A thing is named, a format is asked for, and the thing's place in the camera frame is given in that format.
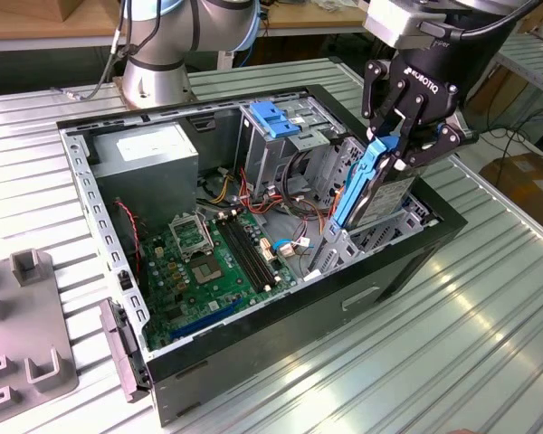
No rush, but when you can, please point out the wooden workbench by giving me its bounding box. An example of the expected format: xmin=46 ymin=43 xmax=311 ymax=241
xmin=0 ymin=0 xmax=530 ymax=53

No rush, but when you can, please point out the grey metal drive cage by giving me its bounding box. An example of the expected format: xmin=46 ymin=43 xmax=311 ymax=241
xmin=233 ymin=90 xmax=348 ymax=203

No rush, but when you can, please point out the black RAM slot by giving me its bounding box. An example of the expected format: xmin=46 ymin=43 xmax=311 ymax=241
xmin=220 ymin=216 xmax=270 ymax=290
xmin=214 ymin=218 xmax=264 ymax=293
xmin=226 ymin=214 xmax=275 ymax=287
xmin=232 ymin=212 xmax=281 ymax=284

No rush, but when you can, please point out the blue plastic drive bracket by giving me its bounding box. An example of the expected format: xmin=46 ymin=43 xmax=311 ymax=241
xmin=249 ymin=101 xmax=300 ymax=139

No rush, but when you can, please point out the green motherboard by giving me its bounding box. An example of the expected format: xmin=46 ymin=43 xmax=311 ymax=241
xmin=138 ymin=208 xmax=302 ymax=353

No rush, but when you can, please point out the blue expansion slot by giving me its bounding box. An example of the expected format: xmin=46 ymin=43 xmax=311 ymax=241
xmin=169 ymin=296 xmax=244 ymax=341

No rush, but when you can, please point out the red wire bundle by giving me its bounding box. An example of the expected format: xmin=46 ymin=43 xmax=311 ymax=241
xmin=238 ymin=166 xmax=300 ymax=217

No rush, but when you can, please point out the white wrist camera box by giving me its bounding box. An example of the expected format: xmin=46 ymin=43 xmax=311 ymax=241
xmin=364 ymin=0 xmax=453 ymax=49

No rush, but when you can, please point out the hard disk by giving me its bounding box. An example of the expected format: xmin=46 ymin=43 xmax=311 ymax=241
xmin=329 ymin=134 xmax=420 ymax=231

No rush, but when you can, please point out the grey case latch panel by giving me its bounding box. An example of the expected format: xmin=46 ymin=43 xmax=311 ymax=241
xmin=98 ymin=298 xmax=151 ymax=403

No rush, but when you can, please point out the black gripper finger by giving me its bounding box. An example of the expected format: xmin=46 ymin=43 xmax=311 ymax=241
xmin=360 ymin=58 xmax=411 ymax=143
xmin=395 ymin=93 xmax=477 ymax=172

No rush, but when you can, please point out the red black twisted wire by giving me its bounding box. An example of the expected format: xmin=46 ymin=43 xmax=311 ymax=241
xmin=114 ymin=198 xmax=142 ymax=277

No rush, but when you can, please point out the CPU socket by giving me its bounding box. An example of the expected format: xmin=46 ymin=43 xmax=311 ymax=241
xmin=186 ymin=253 xmax=228 ymax=288

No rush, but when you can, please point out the metal slat side table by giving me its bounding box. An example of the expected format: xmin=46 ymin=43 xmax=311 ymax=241
xmin=492 ymin=33 xmax=543 ymax=132

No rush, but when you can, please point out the black camera cable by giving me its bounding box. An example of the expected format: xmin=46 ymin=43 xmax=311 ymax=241
xmin=417 ymin=0 xmax=543 ymax=40

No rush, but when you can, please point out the grey parts rack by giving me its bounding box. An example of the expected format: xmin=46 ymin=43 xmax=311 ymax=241
xmin=0 ymin=248 xmax=81 ymax=420

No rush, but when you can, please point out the black wire bundle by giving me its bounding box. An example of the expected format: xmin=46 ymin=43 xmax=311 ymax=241
xmin=280 ymin=153 xmax=328 ymax=219

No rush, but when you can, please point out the brown cardboard box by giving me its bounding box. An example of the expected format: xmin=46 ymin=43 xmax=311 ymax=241
xmin=479 ymin=152 xmax=543 ymax=221

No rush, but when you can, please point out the grey cable with metal plug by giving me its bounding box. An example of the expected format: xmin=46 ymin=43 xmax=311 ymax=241
xmin=49 ymin=0 xmax=135 ymax=101

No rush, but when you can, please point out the yellow orange wire bundle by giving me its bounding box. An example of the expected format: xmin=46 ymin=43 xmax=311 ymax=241
xmin=205 ymin=174 xmax=236 ymax=204

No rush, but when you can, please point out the grey metal disk bay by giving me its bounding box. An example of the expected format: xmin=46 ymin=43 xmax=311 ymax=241
xmin=305 ymin=135 xmax=438 ymax=278

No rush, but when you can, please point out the blue wire white connector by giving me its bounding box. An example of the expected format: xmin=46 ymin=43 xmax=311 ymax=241
xmin=271 ymin=238 xmax=316 ymax=259

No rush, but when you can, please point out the grey power supply unit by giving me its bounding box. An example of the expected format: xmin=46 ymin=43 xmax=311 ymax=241
xmin=89 ymin=120 xmax=201 ymax=236

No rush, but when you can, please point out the black open PC case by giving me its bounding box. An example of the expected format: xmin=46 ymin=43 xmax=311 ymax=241
xmin=55 ymin=83 xmax=468 ymax=429

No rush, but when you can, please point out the metal socket cover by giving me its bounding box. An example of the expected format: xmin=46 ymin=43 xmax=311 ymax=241
xmin=167 ymin=212 xmax=215 ymax=261

